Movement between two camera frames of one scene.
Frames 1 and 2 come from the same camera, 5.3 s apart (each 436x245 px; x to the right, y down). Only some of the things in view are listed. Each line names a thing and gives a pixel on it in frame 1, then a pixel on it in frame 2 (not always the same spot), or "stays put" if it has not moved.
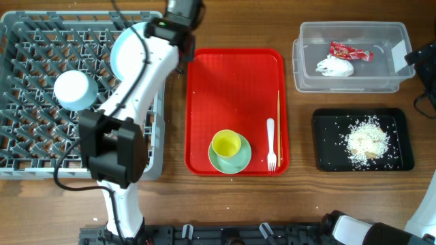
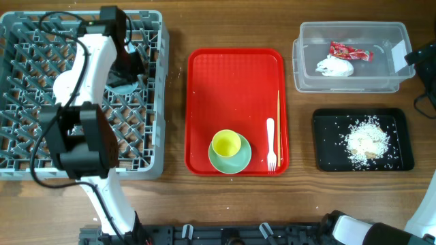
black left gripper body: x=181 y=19 -> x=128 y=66
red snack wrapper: x=349 y=52 stays put
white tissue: x=334 y=67 stays put
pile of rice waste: x=366 y=140 stays put
